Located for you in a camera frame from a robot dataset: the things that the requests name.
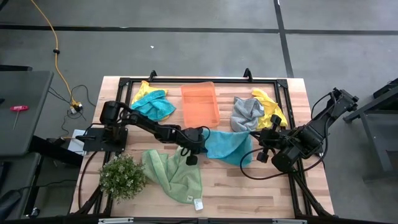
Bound red-handled hex key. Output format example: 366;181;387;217
9;105;30;131

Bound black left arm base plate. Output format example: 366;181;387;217
76;127;129;153

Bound black side shelf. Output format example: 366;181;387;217
29;135;85;167

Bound orange translucent plastic tray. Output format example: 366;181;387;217
180;81;221;129

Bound green microfiber towel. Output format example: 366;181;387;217
142;147;203;205

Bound thin black floor cables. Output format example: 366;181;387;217
48;84;97;122

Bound dark grey metal stand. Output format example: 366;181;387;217
343;77;398;183

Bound grey microfiber towel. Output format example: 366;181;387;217
229;96;265;133

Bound small artificial green plant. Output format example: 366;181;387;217
98;154;147;202

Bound white box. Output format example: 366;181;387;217
67;129;86;156

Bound thick black hose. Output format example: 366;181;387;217
77;151;105;209

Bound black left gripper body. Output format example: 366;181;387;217
180;126;208;166

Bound yellow extension cable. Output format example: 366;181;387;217
30;0;78;106

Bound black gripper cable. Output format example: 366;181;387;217
155;124;211;156
239;146;330;181

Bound yellow cable plug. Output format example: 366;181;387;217
70;100;84;114

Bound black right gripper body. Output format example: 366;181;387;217
256;114;290;164

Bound blue microfiber towel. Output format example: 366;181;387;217
201;129;254;168
131;90;177;121

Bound grey side table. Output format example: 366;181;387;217
0;70;54;156

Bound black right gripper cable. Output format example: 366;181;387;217
239;146;330;181

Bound yellow microfiber towel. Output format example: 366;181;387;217
132;80;170;121
251;88;289;131

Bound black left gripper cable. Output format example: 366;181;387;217
155;124;211;156

